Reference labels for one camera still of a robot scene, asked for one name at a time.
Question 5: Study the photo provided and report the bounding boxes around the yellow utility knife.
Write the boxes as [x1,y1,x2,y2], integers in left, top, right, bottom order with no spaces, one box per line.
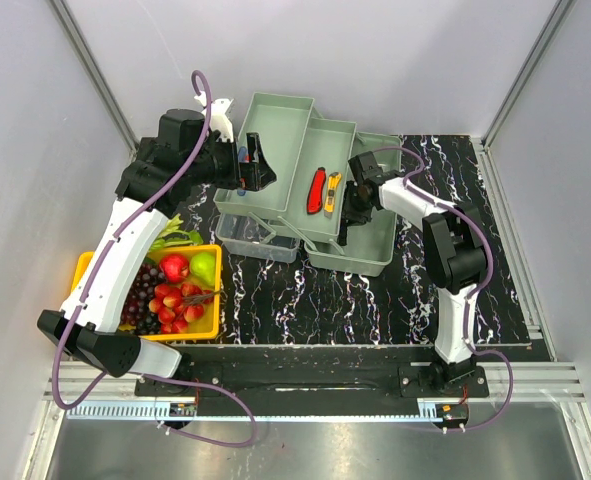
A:
[323,172,342,218]

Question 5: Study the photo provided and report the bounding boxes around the black hex key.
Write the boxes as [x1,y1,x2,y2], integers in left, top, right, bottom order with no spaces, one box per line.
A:
[337,197,354,247]

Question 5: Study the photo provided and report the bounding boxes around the red folding knife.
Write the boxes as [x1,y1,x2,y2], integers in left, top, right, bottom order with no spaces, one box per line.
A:
[306,167,327,215]

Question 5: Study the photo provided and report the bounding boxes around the translucent plastic tool box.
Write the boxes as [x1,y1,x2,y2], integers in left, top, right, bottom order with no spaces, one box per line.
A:
[214,93,401,277]

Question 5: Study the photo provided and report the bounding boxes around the blue screwdriver long shaft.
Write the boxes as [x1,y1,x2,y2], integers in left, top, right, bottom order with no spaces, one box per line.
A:
[237,146,247,196]

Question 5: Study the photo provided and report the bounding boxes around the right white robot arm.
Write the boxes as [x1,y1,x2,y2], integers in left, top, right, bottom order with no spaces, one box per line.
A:
[338,149,493,390]

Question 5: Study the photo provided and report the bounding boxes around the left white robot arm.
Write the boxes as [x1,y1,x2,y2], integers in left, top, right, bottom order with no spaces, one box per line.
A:
[37,109,277,378]

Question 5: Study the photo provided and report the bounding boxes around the green celery stalk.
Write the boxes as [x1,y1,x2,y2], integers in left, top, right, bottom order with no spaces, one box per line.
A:
[148,214,204,253]

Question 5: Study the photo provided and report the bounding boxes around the green pear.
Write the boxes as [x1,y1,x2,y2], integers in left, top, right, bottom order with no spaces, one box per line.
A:
[190,252,218,286]

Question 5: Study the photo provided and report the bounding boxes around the red apple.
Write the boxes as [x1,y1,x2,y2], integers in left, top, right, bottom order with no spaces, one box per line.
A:
[159,253,190,284]

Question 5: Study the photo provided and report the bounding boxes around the black marble mat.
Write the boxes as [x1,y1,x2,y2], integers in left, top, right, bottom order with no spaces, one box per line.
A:
[109,133,534,347]

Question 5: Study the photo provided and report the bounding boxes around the yellow fruit bin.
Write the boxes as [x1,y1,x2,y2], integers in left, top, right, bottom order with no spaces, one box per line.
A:
[58,244,225,346]

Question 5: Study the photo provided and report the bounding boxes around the red cherry bunch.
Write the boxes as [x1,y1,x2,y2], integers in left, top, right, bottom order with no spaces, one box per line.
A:
[149,282,218,336]

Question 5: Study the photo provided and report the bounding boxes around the purple grape bunch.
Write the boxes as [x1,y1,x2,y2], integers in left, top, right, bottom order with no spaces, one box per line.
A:
[119,258,166,336]

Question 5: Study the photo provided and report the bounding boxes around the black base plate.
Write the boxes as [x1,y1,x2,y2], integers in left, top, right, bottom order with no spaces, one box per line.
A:
[133,344,491,401]

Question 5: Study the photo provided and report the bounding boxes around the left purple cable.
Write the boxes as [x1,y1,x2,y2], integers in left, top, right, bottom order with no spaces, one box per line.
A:
[52,69,259,447]

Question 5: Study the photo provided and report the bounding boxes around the aluminium frame rail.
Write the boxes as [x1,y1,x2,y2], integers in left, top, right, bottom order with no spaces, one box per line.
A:
[57,362,585,423]

